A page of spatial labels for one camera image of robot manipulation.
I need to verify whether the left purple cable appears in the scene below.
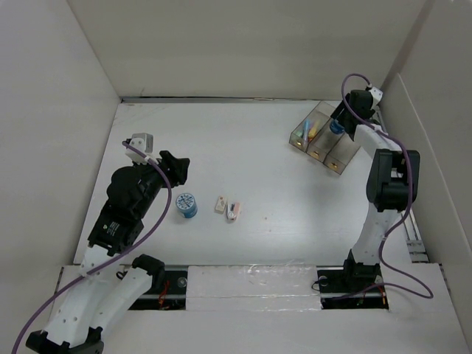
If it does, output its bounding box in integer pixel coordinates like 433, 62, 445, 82
11, 139, 173, 353

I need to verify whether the pink mini stapler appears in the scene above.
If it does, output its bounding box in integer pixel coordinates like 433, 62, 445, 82
226, 201, 241, 222

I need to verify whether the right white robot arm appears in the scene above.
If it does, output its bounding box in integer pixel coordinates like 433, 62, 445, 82
326, 86, 421, 299

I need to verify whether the front black mounting rail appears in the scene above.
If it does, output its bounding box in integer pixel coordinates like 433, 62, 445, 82
131, 266, 389, 310

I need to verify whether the white staple box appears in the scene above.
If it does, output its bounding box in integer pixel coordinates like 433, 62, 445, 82
214, 195, 228, 214

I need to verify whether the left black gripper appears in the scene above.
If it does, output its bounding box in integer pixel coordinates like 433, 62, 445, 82
133, 150, 188, 217

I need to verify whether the aluminium rail back edge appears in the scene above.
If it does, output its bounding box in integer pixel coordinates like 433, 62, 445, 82
120, 95, 383, 103

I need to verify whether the blue highlighter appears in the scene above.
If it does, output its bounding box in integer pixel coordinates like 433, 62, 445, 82
303, 119, 312, 142

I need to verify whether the blue slime jar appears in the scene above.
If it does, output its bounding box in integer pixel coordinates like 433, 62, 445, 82
176, 192, 198, 219
330, 119, 344, 135

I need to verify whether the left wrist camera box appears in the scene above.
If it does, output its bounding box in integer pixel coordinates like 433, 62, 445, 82
125, 133, 153, 164

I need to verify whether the clear organizer bin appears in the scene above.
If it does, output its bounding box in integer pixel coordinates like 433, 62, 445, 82
323, 134, 360, 175
306, 111, 344, 162
288, 102, 335, 152

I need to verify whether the yellow highlighter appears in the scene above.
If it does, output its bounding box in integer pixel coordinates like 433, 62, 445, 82
308, 120, 321, 135

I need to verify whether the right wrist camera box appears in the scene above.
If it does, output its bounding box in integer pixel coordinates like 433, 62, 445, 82
366, 84, 384, 109

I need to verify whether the left clear organizer bin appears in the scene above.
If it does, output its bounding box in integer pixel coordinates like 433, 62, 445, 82
288, 102, 335, 152

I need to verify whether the right clear organizer bin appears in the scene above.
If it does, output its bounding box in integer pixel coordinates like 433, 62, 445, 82
323, 134, 360, 175

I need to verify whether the middle clear organizer bin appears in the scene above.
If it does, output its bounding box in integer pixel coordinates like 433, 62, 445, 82
306, 111, 344, 162

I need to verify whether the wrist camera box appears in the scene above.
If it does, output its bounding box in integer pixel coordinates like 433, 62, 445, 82
366, 84, 384, 109
125, 133, 153, 164

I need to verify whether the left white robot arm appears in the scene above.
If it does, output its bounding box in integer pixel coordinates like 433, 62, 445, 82
25, 148, 190, 353

